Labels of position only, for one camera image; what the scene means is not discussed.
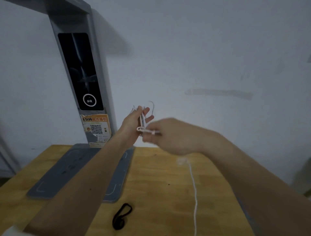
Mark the person's right hand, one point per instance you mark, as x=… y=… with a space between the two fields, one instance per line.
x=177 y=137

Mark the person's left hand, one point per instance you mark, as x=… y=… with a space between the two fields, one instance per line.
x=130 y=126

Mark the person's right fingers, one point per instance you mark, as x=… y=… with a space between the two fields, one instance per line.
x=151 y=133

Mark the person's left fingers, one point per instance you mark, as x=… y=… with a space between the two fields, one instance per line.
x=145 y=114

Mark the person's right forearm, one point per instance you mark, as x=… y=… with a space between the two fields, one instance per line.
x=257 y=184

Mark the person's left forearm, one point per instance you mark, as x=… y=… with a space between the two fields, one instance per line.
x=80 y=187

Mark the orange and white sticker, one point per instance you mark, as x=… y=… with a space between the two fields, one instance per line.
x=97 y=130

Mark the grey desk lamp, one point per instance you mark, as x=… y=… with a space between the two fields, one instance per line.
x=82 y=102

